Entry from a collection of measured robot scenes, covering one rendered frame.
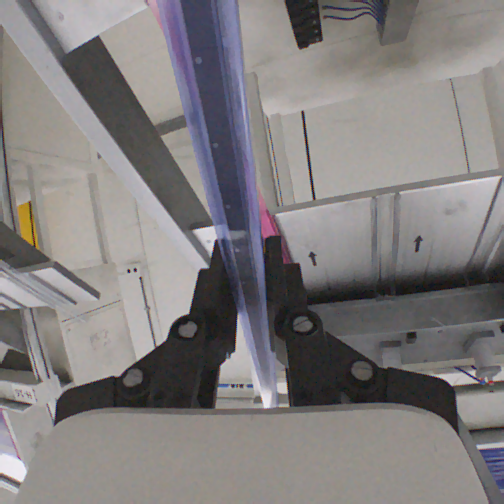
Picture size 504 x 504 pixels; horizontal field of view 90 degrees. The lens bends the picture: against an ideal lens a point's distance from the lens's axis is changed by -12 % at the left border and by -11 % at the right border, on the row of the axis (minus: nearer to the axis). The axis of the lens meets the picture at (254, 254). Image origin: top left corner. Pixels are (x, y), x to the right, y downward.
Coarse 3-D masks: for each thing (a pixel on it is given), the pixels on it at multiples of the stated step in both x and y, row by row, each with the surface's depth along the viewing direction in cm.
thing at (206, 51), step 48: (192, 0) 4; (192, 48) 5; (240, 48) 5; (192, 96) 6; (240, 96) 6; (192, 144) 6; (240, 144) 6; (240, 192) 7; (240, 240) 9; (240, 288) 11
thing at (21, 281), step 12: (0, 264) 26; (0, 276) 27; (12, 276) 27; (24, 276) 28; (24, 288) 29; (36, 288) 30; (48, 300) 31; (60, 300) 32; (60, 312) 33; (72, 312) 34
